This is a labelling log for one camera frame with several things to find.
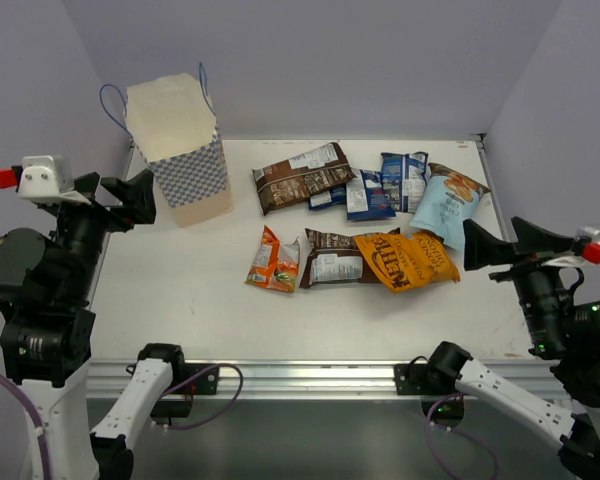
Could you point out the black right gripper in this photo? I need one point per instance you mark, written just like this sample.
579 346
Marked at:
481 247

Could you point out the blue white snack packet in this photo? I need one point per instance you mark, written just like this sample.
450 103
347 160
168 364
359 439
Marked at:
326 199

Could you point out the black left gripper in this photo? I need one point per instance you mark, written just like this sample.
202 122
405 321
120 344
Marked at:
103 211

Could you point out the aluminium front rail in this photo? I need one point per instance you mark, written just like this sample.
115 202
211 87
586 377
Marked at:
315 380

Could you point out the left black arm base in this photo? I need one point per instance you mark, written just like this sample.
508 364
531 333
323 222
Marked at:
205 384

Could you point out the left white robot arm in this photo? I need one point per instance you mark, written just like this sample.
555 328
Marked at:
45 282

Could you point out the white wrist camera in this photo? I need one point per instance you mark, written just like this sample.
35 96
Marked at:
585 251
47 179

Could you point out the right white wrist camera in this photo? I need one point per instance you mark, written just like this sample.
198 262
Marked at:
585 251

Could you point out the orange snack packet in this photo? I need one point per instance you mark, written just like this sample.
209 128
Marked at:
403 263

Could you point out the checkered blue paper bag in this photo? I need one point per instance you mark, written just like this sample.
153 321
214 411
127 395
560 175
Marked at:
173 124

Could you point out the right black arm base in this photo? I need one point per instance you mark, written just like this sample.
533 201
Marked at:
411 379

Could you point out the light blue snack packet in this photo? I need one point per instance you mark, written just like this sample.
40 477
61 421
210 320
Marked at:
449 199

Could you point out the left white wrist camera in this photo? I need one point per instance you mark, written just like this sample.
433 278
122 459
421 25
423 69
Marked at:
47 179

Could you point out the small orange white packet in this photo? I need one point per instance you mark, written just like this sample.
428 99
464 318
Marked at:
276 264

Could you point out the dark brown kettle chips bag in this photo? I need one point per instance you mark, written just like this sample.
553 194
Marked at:
335 259

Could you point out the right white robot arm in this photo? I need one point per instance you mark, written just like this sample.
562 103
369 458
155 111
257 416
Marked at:
574 436

